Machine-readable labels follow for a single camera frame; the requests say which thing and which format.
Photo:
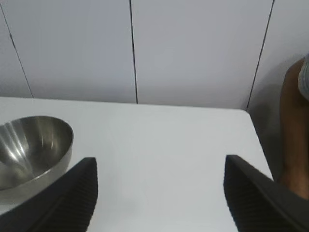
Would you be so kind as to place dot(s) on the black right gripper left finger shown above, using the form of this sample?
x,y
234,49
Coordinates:
x,y
62,200

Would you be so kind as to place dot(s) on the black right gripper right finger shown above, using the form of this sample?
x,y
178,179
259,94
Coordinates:
x,y
260,205

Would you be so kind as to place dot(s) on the stainless steel mixing bowl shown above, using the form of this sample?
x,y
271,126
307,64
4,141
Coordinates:
x,y
31,149

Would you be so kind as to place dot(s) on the person's bare leg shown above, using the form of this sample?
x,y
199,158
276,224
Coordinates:
x,y
293,135

